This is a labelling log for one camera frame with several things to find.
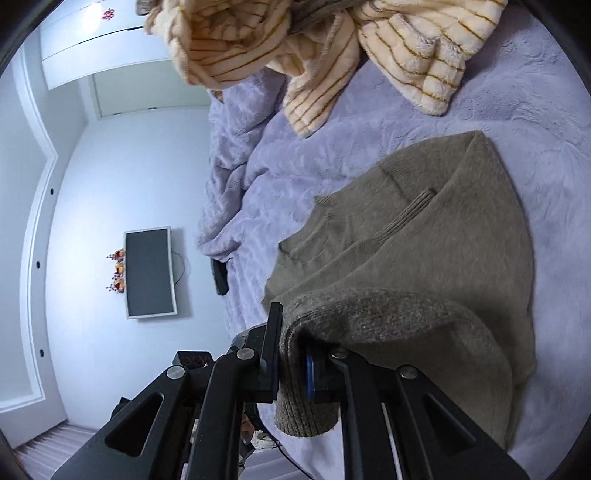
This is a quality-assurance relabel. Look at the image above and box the brown knit sweater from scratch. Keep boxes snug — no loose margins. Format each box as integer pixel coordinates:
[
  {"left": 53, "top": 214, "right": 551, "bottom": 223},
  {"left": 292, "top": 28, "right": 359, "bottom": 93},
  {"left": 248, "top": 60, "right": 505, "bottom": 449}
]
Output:
[{"left": 263, "top": 131, "right": 535, "bottom": 447}]

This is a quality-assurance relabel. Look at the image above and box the cream striped fleece garment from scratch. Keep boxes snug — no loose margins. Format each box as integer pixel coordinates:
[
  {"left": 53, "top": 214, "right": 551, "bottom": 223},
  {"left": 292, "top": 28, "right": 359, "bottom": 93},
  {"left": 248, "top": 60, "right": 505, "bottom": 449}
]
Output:
[{"left": 144, "top": 0, "right": 507, "bottom": 137}]

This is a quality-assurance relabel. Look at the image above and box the lavender embossed bed blanket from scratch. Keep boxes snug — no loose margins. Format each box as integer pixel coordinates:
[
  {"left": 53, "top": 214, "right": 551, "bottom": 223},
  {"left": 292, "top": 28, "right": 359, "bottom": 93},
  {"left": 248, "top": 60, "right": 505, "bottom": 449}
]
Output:
[{"left": 197, "top": 3, "right": 590, "bottom": 479}]

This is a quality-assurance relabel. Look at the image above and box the black cable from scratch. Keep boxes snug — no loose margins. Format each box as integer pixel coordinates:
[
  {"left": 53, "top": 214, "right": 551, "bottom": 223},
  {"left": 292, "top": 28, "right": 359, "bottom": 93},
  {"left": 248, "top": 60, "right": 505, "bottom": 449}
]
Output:
[{"left": 248, "top": 405, "right": 316, "bottom": 480}]

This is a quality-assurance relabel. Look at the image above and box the wall mounted television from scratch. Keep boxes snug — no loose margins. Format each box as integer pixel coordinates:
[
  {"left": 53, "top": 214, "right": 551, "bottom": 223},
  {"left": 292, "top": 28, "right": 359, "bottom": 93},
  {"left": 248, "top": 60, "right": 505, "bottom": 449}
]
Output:
[{"left": 124, "top": 227, "right": 177, "bottom": 319}]

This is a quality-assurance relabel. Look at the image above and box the orange wall decoration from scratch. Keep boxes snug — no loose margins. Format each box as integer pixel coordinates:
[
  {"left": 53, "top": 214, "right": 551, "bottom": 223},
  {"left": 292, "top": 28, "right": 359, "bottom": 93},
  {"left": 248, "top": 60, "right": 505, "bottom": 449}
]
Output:
[{"left": 107, "top": 248, "right": 126, "bottom": 294}]

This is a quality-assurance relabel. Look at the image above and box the white door frame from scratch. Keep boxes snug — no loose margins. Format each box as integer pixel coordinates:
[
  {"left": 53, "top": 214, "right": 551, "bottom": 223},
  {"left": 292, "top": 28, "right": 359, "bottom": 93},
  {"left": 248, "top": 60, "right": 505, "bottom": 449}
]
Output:
[{"left": 1, "top": 49, "right": 66, "bottom": 448}]

